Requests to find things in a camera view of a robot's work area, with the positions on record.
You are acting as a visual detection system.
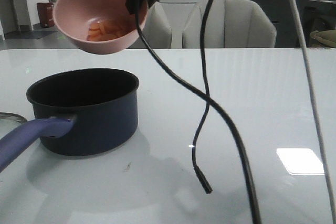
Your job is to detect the orange ham slices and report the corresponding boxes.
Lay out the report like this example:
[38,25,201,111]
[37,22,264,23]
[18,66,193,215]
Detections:
[87,20,128,41]

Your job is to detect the red bin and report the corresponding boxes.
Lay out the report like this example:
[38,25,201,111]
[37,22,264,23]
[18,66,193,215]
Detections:
[36,2,55,28]

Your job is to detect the pink plastic bowl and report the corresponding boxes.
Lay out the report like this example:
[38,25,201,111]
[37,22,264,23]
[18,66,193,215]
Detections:
[53,0,149,54]

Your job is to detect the grey cable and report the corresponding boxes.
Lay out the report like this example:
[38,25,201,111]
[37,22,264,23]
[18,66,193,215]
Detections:
[285,0,336,224]

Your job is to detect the thick black cable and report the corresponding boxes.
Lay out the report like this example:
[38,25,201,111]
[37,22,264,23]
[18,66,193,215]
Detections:
[135,11,263,224]

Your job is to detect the left grey upholstered chair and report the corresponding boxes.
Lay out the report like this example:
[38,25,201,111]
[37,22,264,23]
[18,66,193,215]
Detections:
[142,2,172,49]

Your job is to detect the black cable with plug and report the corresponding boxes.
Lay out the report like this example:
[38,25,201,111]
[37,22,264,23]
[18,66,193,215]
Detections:
[191,0,227,195]

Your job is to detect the right grey upholstered chair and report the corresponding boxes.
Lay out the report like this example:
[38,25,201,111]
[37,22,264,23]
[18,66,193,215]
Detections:
[182,0,277,49]

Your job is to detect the tan sofa cushion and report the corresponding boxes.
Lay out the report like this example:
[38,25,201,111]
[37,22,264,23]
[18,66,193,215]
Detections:
[310,30,336,48]

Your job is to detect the dark blue saucepan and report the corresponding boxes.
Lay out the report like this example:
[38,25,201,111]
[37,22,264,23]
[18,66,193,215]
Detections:
[1,68,139,169]

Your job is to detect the grey upholstered chair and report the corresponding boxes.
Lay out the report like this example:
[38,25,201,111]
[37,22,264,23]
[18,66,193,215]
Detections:
[182,0,277,49]
[142,2,172,49]

